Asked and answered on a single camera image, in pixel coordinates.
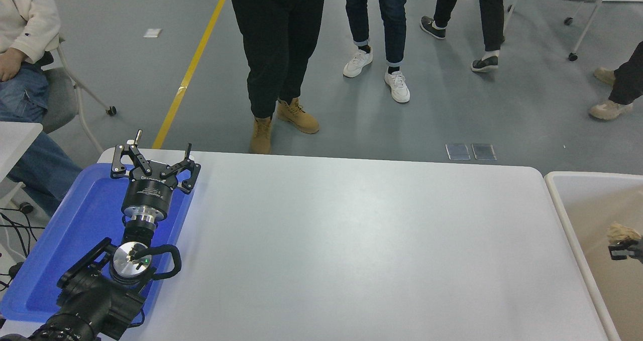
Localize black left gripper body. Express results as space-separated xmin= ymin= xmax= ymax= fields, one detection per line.
xmin=122 ymin=169 xmax=178 ymax=216

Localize tan paper ball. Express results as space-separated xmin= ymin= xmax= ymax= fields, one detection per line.
xmin=606 ymin=222 xmax=643 ymax=245

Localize seated person's hand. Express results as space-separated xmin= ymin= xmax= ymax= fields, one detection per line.
xmin=0 ymin=47 xmax=26 ymax=82

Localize large pale bin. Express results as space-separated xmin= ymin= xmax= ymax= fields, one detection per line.
xmin=545 ymin=171 xmax=643 ymax=341

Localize grey rolling chair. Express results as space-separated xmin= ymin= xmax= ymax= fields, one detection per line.
xmin=38 ymin=35 xmax=117 ymax=154

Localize blue plastic tray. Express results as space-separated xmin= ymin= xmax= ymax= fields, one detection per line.
xmin=0 ymin=163 xmax=195 ymax=323

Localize yellow floor tape line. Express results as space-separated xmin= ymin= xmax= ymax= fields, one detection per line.
xmin=151 ymin=0 xmax=231 ymax=150

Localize small white side table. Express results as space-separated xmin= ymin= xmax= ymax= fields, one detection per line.
xmin=0 ymin=121 xmax=44 ymax=201

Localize person in tan boots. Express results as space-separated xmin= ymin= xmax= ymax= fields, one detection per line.
xmin=227 ymin=0 xmax=349 ymax=155

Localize person in beige shoes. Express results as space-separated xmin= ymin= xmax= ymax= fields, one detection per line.
xmin=588 ymin=42 xmax=643 ymax=121

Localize clear floor plate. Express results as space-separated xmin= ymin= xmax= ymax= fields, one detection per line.
xmin=471 ymin=143 xmax=497 ymax=161
xmin=445 ymin=143 xmax=471 ymax=161

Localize seated person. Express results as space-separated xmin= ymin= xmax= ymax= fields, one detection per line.
xmin=0 ymin=0 xmax=83 ymax=216

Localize person in white sneakers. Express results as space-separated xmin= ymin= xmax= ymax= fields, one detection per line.
xmin=343 ymin=0 xmax=411 ymax=104

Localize person in black sneakers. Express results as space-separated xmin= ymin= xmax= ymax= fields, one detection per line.
xmin=419 ymin=0 xmax=509 ymax=73

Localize black floor cables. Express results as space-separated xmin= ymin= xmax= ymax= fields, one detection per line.
xmin=0 ymin=202 xmax=35 ymax=291

